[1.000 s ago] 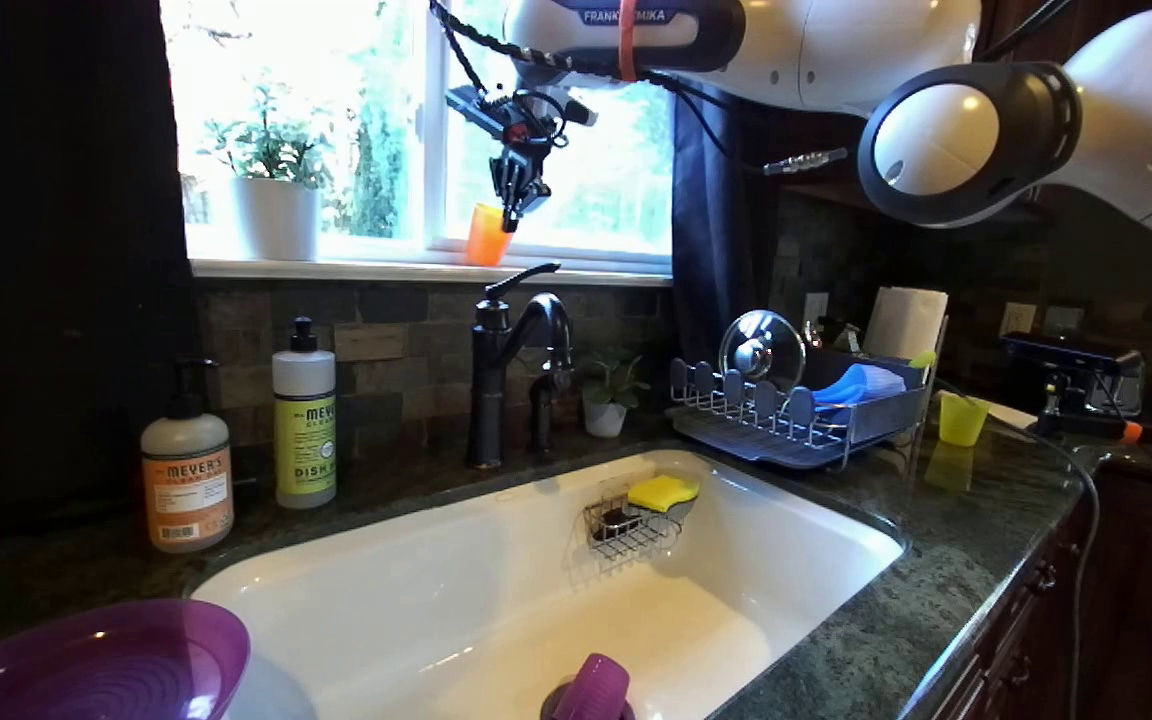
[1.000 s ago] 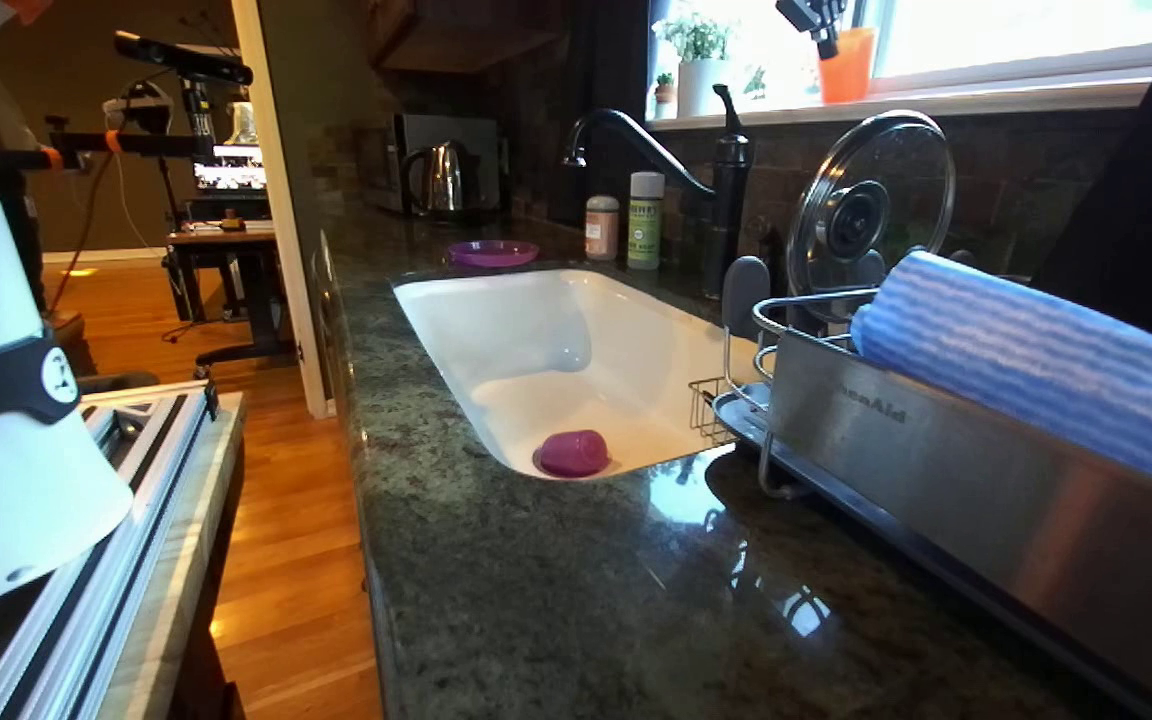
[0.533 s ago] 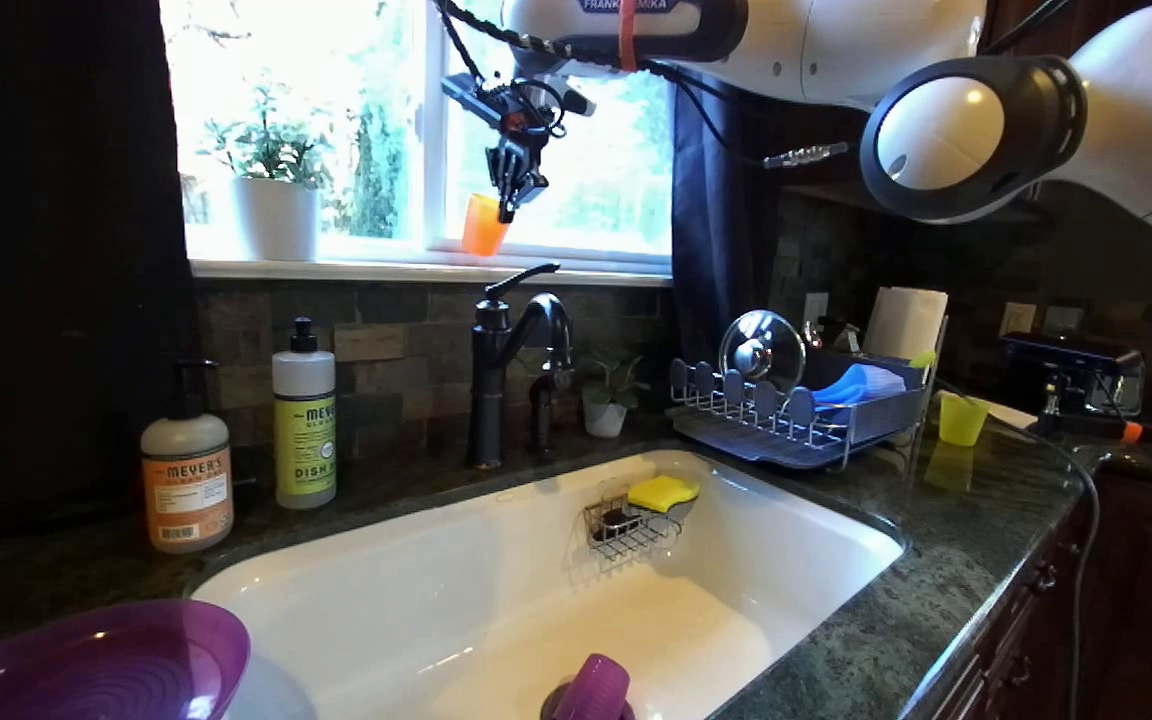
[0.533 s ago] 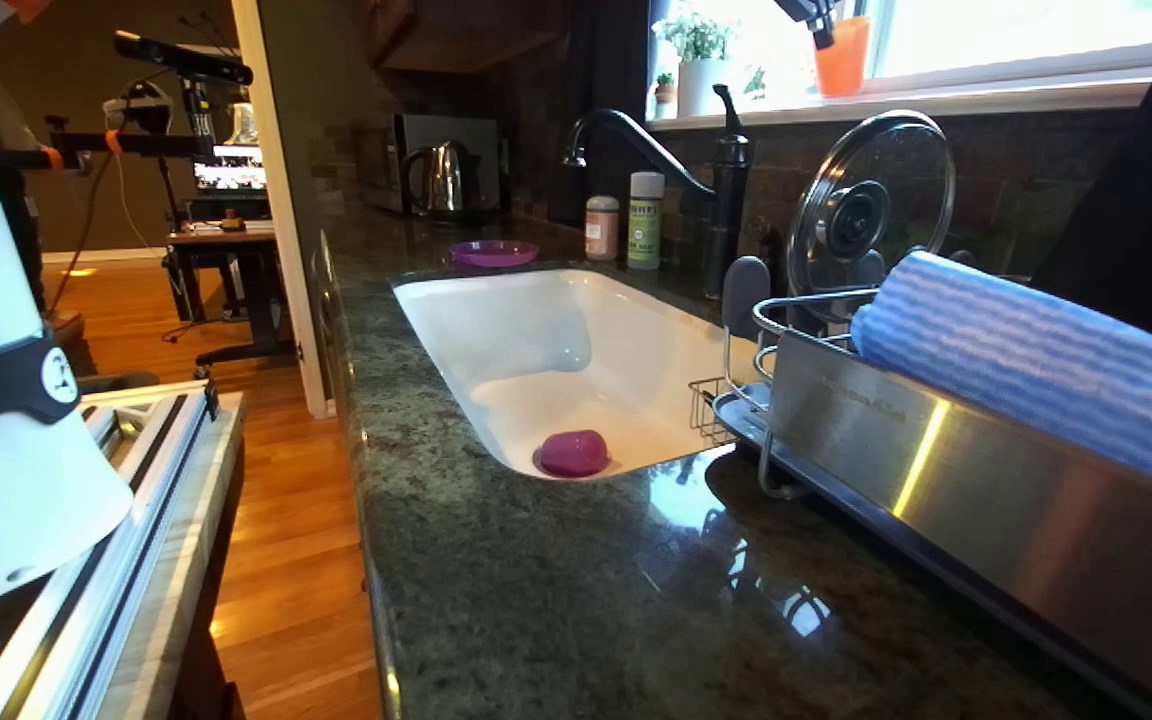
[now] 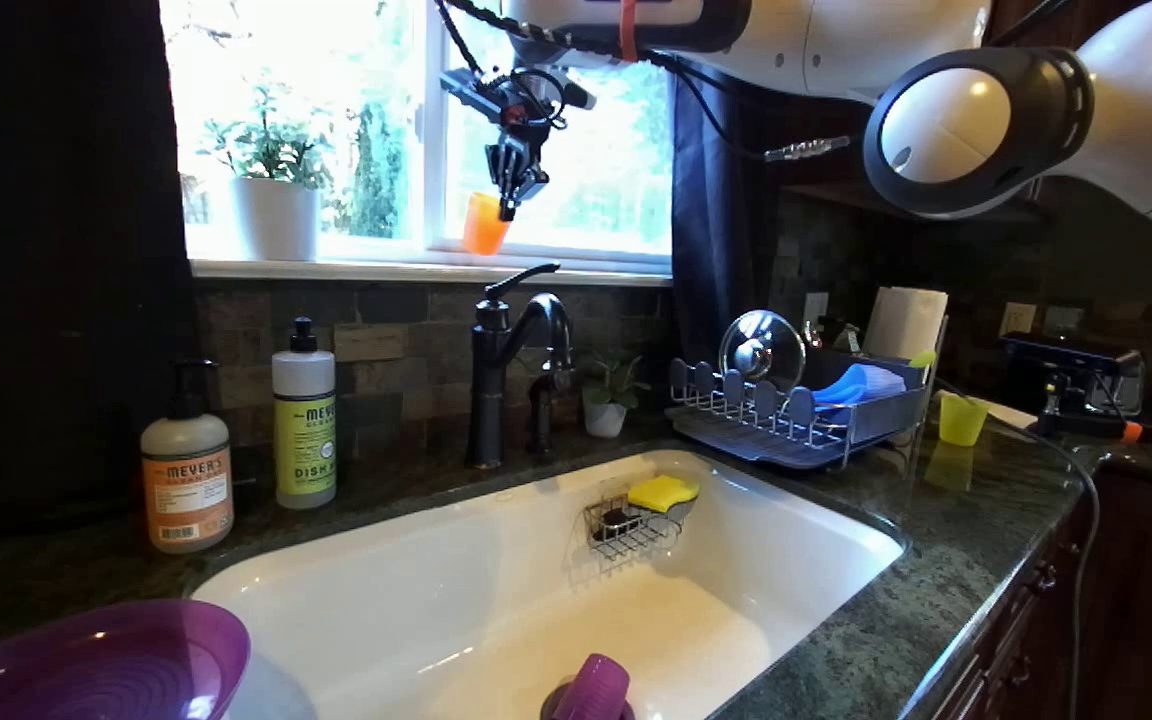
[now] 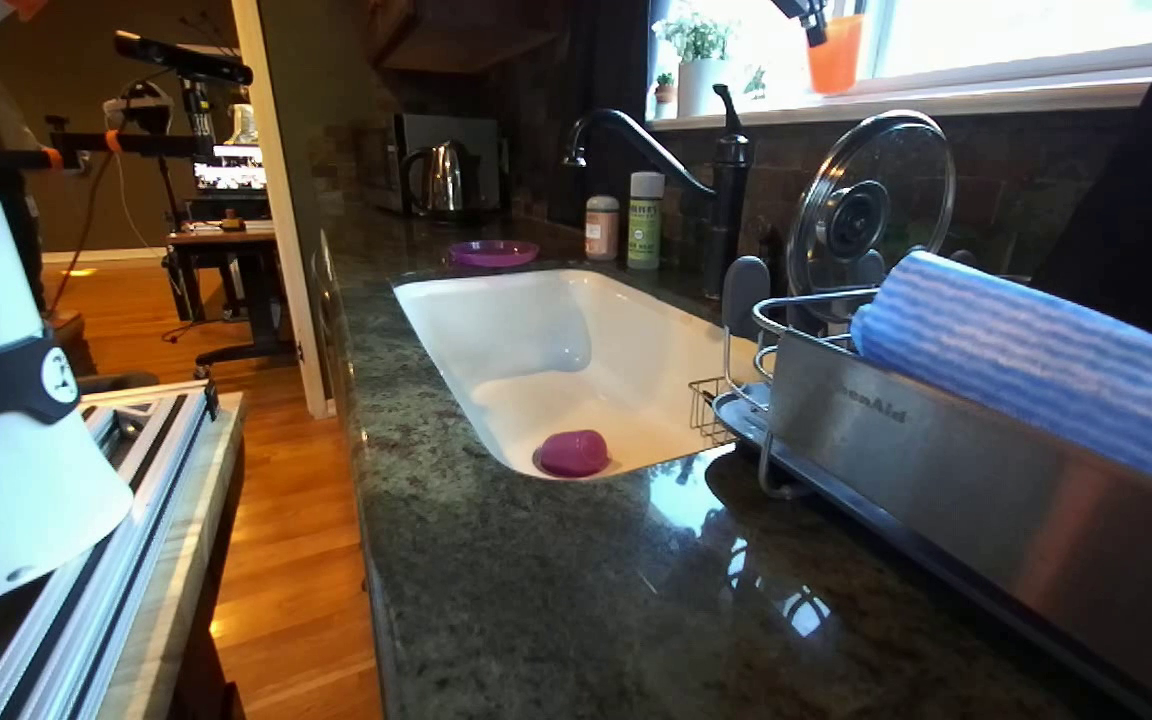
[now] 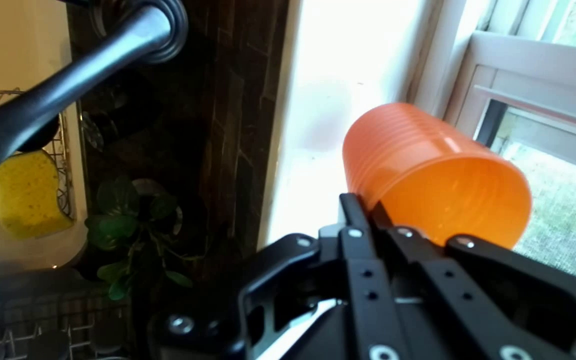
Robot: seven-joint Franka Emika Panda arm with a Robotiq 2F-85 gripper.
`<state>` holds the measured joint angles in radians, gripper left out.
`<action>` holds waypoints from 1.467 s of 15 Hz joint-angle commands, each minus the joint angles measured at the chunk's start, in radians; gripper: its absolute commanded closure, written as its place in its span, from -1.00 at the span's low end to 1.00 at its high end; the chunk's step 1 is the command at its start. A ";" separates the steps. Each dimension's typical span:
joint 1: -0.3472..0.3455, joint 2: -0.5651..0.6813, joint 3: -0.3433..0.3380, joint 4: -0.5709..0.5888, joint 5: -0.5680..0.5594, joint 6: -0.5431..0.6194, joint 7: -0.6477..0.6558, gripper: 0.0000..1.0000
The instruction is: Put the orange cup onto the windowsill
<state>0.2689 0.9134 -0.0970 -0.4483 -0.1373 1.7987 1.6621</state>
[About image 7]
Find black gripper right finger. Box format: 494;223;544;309
366;191;576;360

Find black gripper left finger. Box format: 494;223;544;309
150;191;404;360

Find orange plastic cup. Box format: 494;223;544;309
343;101;535;253

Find small plant in white pot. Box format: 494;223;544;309
86;177;201;304

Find metal dish rack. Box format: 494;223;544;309
0;267;155;360

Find yellow sponge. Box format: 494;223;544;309
0;150;77;240

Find dark metal faucet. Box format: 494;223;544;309
0;0;191;174

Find white window frame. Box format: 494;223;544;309
407;0;576;289

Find wire sponge holder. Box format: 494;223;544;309
0;86;80;223

